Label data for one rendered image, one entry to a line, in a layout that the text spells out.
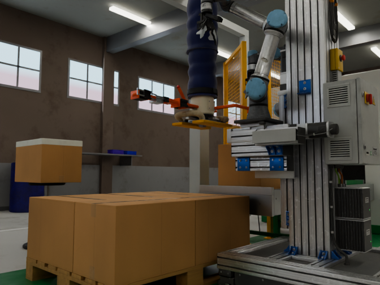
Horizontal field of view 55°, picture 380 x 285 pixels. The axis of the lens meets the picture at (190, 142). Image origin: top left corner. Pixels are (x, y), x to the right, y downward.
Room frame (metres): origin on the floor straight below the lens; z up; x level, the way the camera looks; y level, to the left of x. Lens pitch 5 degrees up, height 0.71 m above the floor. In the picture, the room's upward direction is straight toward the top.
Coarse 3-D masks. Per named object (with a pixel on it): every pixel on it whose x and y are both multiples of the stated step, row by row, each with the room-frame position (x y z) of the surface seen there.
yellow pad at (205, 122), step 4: (196, 120) 2.48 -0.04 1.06; (200, 120) 2.45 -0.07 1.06; (204, 120) 2.44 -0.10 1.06; (208, 120) 2.48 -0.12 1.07; (212, 120) 2.54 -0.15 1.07; (220, 120) 2.64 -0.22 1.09; (204, 124) 2.56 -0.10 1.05; (208, 124) 2.56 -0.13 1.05; (212, 124) 2.56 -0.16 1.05; (216, 124) 2.56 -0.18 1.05; (220, 124) 2.58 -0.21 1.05; (224, 124) 2.62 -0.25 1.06; (228, 124) 2.66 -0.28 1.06
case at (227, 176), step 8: (224, 144) 3.02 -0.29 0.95; (224, 152) 3.02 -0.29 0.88; (224, 160) 3.02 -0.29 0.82; (232, 160) 2.97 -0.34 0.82; (224, 168) 3.02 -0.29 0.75; (232, 168) 2.97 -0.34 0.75; (224, 176) 3.02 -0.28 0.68; (232, 176) 2.97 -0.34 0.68; (240, 176) 2.92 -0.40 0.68; (248, 176) 2.87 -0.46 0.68; (224, 184) 3.02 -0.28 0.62; (232, 184) 2.97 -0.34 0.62; (240, 184) 2.92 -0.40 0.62; (248, 184) 2.87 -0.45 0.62; (256, 184) 2.82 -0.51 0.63; (264, 184) 2.84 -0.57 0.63; (272, 184) 2.94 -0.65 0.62
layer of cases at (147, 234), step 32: (160, 192) 3.20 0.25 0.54; (32, 224) 2.50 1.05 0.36; (64, 224) 2.21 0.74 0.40; (96, 224) 1.98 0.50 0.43; (128, 224) 1.93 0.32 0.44; (160, 224) 2.09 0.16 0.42; (192, 224) 2.29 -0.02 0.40; (224, 224) 2.52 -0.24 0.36; (32, 256) 2.49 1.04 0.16; (64, 256) 2.20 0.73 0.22; (96, 256) 1.98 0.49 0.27; (128, 256) 1.93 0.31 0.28; (160, 256) 2.09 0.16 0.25; (192, 256) 2.29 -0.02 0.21
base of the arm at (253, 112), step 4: (252, 104) 2.24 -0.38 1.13; (256, 104) 2.23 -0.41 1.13; (260, 104) 2.22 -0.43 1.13; (264, 104) 2.23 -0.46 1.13; (252, 108) 2.24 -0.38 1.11; (256, 108) 2.23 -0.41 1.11; (260, 108) 2.22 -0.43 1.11; (264, 108) 2.23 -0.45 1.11; (248, 112) 2.28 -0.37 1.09; (252, 112) 2.23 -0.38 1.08; (256, 112) 2.22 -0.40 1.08; (260, 112) 2.22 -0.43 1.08; (264, 112) 2.22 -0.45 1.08; (268, 112) 2.24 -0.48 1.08; (248, 116) 2.25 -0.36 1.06; (252, 116) 2.22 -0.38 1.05; (256, 116) 2.21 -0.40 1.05; (260, 116) 2.21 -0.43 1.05; (264, 116) 2.21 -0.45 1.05; (268, 116) 2.22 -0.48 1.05
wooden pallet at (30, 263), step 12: (36, 264) 2.44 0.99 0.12; (48, 264) 2.34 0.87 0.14; (204, 264) 2.37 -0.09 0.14; (36, 276) 2.50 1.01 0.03; (48, 276) 2.56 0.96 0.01; (60, 276) 2.23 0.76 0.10; (72, 276) 2.13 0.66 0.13; (168, 276) 2.14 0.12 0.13; (180, 276) 2.29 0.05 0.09; (192, 276) 2.28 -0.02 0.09; (216, 276) 2.54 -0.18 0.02
